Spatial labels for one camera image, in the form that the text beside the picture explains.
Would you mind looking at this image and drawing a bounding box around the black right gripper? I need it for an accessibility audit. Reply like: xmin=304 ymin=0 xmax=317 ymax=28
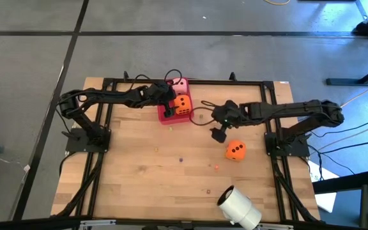
xmin=210 ymin=100 xmax=247 ymax=144

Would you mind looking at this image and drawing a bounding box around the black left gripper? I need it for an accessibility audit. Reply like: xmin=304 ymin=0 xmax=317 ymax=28
xmin=145 ymin=81 xmax=178 ymax=118

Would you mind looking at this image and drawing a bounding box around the large orange foam die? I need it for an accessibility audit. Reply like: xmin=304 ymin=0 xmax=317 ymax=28
xmin=224 ymin=139 xmax=247 ymax=162
xmin=173 ymin=94 xmax=192 ymax=116

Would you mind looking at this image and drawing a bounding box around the pink plastic bin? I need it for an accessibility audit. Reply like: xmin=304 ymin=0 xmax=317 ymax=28
xmin=157 ymin=77 xmax=195 ymax=126

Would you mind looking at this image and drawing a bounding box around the large pink foam die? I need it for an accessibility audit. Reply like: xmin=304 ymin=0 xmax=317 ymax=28
xmin=170 ymin=78 xmax=190 ymax=97

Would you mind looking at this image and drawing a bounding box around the white cylinder with dark opening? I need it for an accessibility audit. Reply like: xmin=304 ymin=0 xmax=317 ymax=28
xmin=216 ymin=185 xmax=263 ymax=230

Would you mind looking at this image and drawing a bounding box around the white paper sheet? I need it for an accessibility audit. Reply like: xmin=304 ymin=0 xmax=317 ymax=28
xmin=308 ymin=160 xmax=337 ymax=214

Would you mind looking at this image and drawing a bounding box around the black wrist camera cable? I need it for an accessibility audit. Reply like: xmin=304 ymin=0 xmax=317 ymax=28
xmin=189 ymin=100 xmax=219 ymax=127
xmin=129 ymin=68 xmax=184 ymax=92

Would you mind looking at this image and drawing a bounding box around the black aluminium table frame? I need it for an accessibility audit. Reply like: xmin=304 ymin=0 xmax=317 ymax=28
xmin=51 ymin=70 xmax=322 ymax=224

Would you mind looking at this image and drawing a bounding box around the black floor cable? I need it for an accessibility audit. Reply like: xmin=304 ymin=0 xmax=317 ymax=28
xmin=318 ymin=138 xmax=368 ymax=155
xmin=308 ymin=117 xmax=368 ymax=139

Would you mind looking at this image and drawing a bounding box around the black desk frame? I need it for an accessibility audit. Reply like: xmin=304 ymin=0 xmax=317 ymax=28
xmin=326 ymin=59 xmax=368 ymax=86

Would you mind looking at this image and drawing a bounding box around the white cable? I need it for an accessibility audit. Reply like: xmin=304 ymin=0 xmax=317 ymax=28
xmin=318 ymin=118 xmax=368 ymax=151

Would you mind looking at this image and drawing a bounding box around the yellow extension cable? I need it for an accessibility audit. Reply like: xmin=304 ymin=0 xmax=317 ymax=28
xmin=340 ymin=86 xmax=368 ymax=108

